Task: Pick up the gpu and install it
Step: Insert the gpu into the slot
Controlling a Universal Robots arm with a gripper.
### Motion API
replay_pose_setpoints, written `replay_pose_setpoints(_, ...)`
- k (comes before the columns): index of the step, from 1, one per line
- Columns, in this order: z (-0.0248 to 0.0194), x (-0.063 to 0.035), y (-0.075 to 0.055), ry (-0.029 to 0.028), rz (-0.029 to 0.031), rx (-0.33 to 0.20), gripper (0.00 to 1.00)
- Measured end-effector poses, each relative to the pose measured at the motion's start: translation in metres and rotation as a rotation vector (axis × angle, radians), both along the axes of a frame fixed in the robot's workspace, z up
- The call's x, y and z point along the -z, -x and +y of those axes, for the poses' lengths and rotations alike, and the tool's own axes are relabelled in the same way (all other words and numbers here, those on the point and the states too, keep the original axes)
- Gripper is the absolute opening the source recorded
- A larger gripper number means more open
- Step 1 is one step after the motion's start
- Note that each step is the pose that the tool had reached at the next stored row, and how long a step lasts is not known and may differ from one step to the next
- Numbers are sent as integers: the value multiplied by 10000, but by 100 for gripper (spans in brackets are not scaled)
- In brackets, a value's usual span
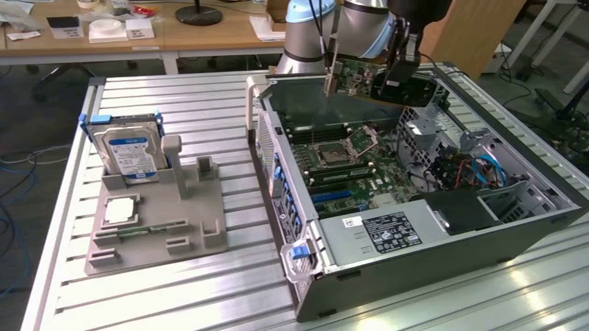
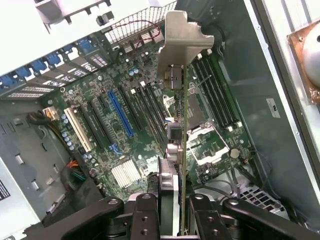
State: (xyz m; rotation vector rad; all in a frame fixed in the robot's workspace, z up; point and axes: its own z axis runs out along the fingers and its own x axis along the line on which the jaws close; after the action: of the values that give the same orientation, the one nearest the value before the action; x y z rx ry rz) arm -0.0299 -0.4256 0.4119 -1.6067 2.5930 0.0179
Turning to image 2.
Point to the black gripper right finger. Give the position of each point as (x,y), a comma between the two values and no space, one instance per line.
(207,222)

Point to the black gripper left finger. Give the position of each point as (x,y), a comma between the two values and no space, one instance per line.
(145,220)

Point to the silver chipset heatsink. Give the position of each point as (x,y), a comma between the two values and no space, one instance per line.
(125,173)

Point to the metal socket cover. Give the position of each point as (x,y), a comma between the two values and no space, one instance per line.
(200,157)

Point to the round coin cell battery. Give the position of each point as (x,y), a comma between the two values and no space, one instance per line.
(234,152)

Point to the green motherboard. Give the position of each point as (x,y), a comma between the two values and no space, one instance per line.
(110,148)

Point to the RAM slot with white clips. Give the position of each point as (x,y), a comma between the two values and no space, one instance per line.
(142,113)
(155,112)
(214,92)
(225,92)

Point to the black expansion slot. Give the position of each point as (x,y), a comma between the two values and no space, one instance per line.
(101,122)
(92,126)
(130,107)

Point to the RAM slot with black clips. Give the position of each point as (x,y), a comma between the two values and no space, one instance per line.
(217,110)
(220,92)
(148,112)
(159,107)

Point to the blue expansion slot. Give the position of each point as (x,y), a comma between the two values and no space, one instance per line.
(121,113)

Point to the CPU socket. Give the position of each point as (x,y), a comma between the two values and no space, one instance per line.
(200,112)

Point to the white expansion slot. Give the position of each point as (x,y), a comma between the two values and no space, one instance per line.
(77,130)

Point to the grey power supply unit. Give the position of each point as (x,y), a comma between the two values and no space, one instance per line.
(30,150)

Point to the thin metal locking lever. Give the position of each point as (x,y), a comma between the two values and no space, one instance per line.
(203,81)

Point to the open PC case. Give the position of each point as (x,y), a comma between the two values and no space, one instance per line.
(250,75)

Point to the brown mounting plate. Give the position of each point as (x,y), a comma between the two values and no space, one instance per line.
(296,42)

